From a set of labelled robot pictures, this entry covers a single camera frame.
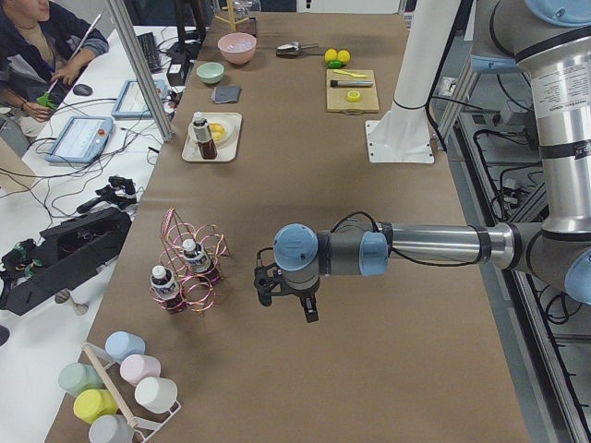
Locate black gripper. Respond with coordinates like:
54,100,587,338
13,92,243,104
288,288,319,323

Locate glazed donut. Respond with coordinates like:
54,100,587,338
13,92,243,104
209,122,228,142

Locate white plate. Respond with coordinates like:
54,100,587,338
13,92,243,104
205,114,235,147

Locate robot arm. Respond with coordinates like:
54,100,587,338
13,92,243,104
254,1,590,322

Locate white rabbit tray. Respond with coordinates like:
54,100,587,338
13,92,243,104
181,112,243,162

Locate tea bottle on tray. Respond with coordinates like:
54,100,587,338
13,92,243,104
192,112,218,160

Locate tea bottle in rack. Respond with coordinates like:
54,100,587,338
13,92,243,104
182,238,220,285
151,265,187,314

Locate white cup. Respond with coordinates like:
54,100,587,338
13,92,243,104
134,377,178,413

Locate pink cup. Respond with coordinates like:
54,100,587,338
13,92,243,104
119,354,162,386

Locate blue cup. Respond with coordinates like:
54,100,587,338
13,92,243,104
104,330,146,363

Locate wooden cutting board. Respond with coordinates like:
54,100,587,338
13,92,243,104
326,69,380,114

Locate white cup rack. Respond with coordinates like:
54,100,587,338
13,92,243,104
81,341,182,442

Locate lemon half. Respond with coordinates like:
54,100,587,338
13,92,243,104
346,90,361,102

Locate steel muddler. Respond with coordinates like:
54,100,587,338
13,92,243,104
329,79,374,88

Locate grey folded cloth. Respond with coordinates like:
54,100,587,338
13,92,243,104
211,85,242,104

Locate black equipment case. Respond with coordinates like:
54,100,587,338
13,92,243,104
1,208,131,316

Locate yellow plastic knife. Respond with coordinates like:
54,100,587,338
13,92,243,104
332,69,368,78

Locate grey cup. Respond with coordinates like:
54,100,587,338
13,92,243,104
89,414,134,443

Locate green lime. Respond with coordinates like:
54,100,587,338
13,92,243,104
327,59,343,69

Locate yellow cup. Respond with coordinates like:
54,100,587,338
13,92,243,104
73,389,118,425

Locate green cup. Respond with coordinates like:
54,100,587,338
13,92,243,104
58,363,103,398

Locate lower yellow lemon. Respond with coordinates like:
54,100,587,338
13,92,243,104
324,48,338,64

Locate yellow lemon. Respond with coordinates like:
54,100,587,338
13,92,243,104
337,50,351,66
324,48,338,64

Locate upper yellow lemon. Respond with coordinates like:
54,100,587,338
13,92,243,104
337,50,351,66

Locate green bowl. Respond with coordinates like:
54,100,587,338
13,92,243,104
196,62,225,85

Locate metal scoop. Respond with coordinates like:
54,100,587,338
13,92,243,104
275,42,320,58

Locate pink bowl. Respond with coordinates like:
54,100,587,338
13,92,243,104
217,32,257,66

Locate far teach pendant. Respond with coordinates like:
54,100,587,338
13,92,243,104
111,79,151,119

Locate teach pendant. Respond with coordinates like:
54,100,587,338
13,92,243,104
45,116,114,164
111,79,151,119

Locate ice cubes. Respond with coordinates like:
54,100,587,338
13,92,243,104
227,39,253,53

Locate near teach pendant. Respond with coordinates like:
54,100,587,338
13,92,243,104
45,116,114,164

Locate black keyboard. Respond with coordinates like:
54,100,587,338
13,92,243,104
137,32,161,72

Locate computer mouse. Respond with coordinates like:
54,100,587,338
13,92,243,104
72,84,93,97

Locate person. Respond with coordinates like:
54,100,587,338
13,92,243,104
1,1,109,131

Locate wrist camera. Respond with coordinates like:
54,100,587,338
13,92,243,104
253,263,289,307

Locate copper wire bottle rack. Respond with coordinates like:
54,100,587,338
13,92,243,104
151,208,230,315

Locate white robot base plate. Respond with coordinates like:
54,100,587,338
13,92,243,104
365,117,435,164

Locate white camera pole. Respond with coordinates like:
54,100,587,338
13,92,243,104
378,0,476,153

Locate aluminium frame post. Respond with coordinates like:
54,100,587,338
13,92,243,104
105,0,174,142

